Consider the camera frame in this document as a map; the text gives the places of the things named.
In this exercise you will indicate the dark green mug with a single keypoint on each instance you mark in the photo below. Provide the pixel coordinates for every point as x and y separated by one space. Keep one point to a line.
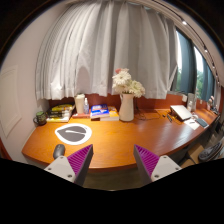
40 118

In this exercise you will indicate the white ceramic vase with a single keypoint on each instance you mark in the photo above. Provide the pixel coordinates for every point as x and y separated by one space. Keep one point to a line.
126 112

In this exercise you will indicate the silver laptop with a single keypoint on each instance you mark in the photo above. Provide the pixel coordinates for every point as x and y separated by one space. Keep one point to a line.
181 111

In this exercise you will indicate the grey computer mouse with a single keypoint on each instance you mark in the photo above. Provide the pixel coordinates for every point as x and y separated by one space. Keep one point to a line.
59 151

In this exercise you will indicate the dark tablet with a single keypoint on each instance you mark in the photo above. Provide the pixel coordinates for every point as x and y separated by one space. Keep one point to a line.
202 122

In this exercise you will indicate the white cylindrical container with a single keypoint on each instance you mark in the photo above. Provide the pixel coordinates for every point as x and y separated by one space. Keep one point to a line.
79 103

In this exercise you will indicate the stack of dark books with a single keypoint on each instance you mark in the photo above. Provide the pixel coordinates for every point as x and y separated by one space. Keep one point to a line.
60 113

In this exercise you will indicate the blue book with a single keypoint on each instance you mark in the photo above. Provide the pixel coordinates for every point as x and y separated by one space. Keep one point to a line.
98 111

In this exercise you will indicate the white round mouse pad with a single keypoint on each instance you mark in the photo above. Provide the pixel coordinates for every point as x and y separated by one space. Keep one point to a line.
74 133

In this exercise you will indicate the yellow book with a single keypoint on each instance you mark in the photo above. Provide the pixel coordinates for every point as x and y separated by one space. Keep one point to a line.
113 114

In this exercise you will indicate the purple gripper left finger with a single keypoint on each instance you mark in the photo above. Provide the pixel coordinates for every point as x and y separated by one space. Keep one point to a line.
73 168

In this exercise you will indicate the office chair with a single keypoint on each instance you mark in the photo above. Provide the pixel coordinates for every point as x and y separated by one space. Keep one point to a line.
210 153

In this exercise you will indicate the white curtain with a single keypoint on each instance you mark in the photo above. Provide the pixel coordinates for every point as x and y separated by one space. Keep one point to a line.
89 41

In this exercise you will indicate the white paper sheet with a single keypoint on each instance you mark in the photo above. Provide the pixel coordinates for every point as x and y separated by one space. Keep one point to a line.
192 123

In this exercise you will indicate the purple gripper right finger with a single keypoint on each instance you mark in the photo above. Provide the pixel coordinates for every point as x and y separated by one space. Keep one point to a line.
152 167

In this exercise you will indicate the clear sanitizer bottle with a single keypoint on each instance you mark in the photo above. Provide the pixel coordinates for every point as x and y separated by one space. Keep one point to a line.
86 106

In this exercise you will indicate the dark teal curtain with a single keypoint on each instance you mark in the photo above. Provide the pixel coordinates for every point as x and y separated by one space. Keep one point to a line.
193 73

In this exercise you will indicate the white and pink flowers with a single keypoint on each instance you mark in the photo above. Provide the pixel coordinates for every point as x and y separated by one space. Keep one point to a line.
124 84

